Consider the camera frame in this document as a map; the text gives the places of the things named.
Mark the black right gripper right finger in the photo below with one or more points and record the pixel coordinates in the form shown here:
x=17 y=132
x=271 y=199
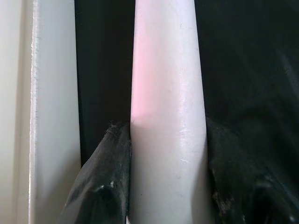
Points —
x=233 y=186

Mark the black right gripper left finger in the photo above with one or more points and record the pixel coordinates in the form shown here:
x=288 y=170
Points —
x=105 y=175

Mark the white plastic table leg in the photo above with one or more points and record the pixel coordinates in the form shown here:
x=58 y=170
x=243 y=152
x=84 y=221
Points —
x=168 y=116

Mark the white plastic table top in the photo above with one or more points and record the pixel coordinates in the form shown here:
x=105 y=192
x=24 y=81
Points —
x=53 y=93

